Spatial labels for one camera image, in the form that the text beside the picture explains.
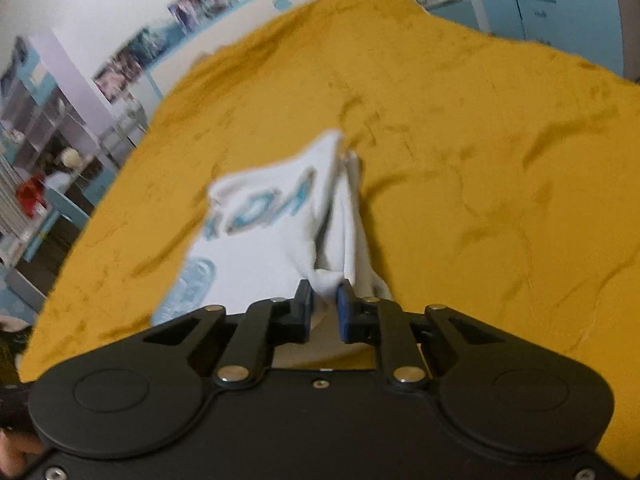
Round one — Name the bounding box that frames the red object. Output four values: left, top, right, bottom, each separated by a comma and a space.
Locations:
14, 174, 52, 220

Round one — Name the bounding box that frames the white plush toy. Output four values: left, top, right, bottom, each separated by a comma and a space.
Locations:
59, 146, 87, 172

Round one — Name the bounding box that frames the person's left hand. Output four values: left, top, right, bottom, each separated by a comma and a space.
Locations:
0, 430, 45, 476

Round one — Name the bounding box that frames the blue nightstand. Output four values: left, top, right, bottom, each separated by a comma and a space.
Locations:
407, 0, 491, 35

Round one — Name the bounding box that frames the blue and white wardrobe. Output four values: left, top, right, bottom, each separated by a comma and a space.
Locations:
467, 0, 628, 78

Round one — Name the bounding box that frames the white t-shirt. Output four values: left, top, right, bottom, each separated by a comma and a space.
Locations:
150, 129, 396, 328

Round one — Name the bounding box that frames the yellow blanket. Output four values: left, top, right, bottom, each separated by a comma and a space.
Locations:
17, 0, 640, 480

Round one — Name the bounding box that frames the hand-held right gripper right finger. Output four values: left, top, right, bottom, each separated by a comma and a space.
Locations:
336, 280, 503, 392

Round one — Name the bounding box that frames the cluttered shelf unit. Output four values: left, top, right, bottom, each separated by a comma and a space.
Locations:
0, 35, 151, 273

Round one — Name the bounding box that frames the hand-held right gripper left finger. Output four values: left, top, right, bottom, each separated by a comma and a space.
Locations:
142, 279, 316, 390

